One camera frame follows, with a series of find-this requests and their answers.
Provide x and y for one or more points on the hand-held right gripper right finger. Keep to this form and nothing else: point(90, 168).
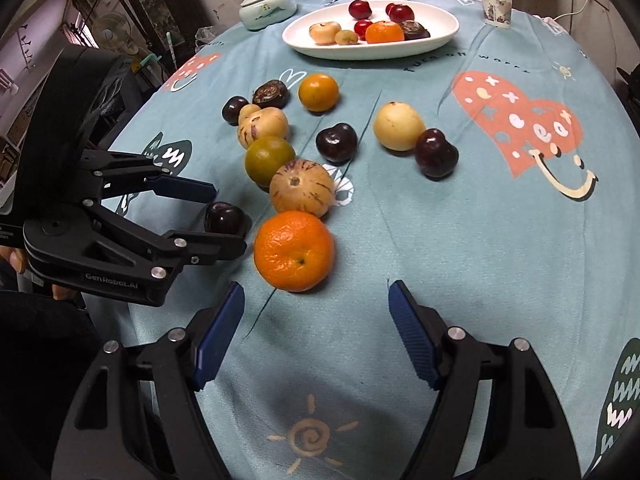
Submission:
point(412, 332)

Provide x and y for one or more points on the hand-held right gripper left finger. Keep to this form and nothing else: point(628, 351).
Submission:
point(220, 335)

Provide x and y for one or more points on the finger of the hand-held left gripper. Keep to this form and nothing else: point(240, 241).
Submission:
point(190, 190)
point(215, 247)

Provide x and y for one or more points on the dark purple plum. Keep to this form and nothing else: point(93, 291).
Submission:
point(436, 152)
point(336, 142)
point(234, 110)
point(225, 217)

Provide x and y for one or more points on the orange tangerine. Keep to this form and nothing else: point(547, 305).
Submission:
point(384, 33)
point(293, 251)

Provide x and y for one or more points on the green-yellow tangerine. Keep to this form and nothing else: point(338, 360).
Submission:
point(270, 161)

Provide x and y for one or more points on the small striped pepino melon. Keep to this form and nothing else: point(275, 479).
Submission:
point(264, 129)

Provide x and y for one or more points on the large striped pepino melon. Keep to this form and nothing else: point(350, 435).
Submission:
point(301, 187)

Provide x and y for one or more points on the dark passion fruit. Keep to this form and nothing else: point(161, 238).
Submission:
point(270, 94)
point(415, 30)

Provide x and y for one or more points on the yellow-orange tangerine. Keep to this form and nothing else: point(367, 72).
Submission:
point(318, 92)

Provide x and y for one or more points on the pale yellow round fruit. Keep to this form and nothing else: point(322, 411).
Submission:
point(399, 126)

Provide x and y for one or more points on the pale orange dimpled fruit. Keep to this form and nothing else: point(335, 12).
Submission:
point(324, 31)

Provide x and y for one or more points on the small brown-green fruit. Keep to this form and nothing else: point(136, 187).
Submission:
point(346, 37)

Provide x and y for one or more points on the dark red plum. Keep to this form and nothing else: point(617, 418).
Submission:
point(402, 13)

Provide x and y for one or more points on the white oval plate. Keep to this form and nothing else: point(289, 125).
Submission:
point(442, 30)

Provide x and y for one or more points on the person's left hand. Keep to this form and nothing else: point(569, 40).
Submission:
point(12, 259)

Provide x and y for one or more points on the white standing fan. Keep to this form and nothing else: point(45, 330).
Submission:
point(112, 30)

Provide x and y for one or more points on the dark framed picture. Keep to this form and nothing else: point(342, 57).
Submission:
point(155, 5)

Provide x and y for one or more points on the clear plastic bag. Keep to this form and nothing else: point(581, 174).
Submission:
point(207, 36)

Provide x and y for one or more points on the person's dark clothing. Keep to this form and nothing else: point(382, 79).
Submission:
point(35, 360)

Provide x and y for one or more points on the white lidded ceramic jar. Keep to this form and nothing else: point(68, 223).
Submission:
point(265, 10)

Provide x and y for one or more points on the printed paper cup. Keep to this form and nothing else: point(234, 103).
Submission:
point(495, 7)

